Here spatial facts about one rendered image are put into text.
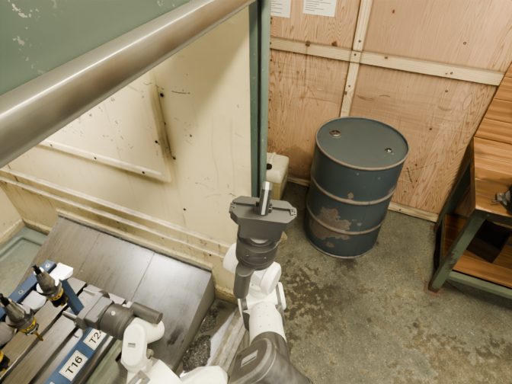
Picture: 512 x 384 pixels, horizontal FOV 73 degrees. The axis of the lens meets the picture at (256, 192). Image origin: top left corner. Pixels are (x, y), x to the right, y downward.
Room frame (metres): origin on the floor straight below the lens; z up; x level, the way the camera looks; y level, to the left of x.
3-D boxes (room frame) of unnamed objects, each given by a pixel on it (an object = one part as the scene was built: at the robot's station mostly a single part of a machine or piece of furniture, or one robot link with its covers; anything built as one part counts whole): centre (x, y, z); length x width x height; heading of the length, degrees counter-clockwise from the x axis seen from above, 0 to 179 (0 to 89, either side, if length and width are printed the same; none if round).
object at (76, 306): (0.67, 0.68, 1.05); 0.10 x 0.05 x 0.30; 67
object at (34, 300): (0.55, 0.67, 1.21); 0.07 x 0.05 x 0.01; 67
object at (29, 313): (0.50, 0.69, 1.21); 0.06 x 0.06 x 0.03
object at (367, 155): (1.89, -0.69, 0.44); 0.60 x 0.60 x 0.88
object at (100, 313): (0.52, 0.45, 1.18); 0.13 x 0.12 x 0.10; 157
